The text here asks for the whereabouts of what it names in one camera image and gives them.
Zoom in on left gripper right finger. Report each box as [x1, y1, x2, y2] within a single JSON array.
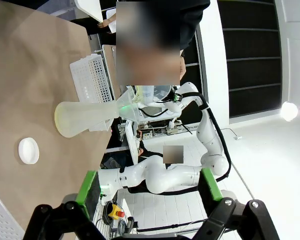
[[192, 167, 281, 240]]

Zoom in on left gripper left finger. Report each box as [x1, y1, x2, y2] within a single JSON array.
[[22, 170, 102, 240]]

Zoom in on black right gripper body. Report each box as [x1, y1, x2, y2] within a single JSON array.
[[169, 91, 185, 104]]

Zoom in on white plastic reagent bottle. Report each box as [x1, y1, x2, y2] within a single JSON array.
[[139, 85, 156, 104]]

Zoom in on white round bottle lid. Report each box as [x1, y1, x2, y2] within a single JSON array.
[[17, 136, 40, 165]]

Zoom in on aluminium profile platform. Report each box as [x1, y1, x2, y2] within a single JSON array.
[[92, 194, 141, 240]]

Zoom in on yellow emergency stop button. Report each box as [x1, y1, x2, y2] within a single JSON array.
[[107, 203, 126, 218]]

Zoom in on control electronics rack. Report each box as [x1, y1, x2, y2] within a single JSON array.
[[139, 119, 193, 137]]

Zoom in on white office desk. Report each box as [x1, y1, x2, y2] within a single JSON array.
[[124, 118, 142, 166]]

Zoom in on standing person in black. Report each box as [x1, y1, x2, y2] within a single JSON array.
[[114, 0, 211, 87]]

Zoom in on black window blinds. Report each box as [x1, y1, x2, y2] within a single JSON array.
[[217, 0, 283, 125]]

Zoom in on translucent conical flask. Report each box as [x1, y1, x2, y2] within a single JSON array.
[[54, 100, 121, 138]]

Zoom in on round white lamp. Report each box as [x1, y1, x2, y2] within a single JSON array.
[[281, 101, 299, 123]]

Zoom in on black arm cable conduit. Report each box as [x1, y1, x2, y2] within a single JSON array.
[[128, 92, 232, 197]]

